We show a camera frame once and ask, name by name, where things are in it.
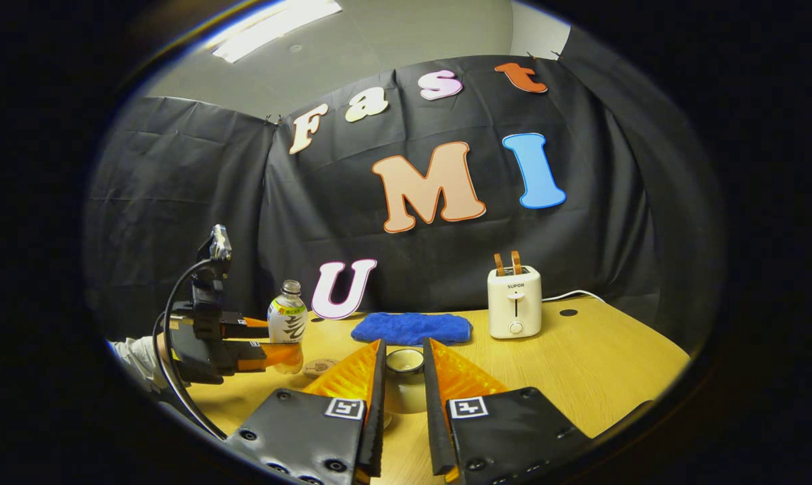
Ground blue towel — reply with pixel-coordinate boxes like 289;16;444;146
350;312;474;346

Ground white power cable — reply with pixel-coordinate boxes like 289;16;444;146
542;290;608;305

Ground white teacup lid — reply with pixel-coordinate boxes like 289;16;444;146
381;348;433;429

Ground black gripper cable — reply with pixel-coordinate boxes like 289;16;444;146
151;259;228;440

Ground clear plastic water bottle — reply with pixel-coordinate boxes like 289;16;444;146
268;280;309;375

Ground black backdrop cloth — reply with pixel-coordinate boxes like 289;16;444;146
82;27;726;351

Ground ceiling light panel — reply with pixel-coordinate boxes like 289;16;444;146
210;0;343;63

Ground white toaster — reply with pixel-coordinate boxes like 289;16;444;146
487;265;543;340

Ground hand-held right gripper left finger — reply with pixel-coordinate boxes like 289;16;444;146
227;339;387;485

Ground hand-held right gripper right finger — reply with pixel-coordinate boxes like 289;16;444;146
423;338;592;485

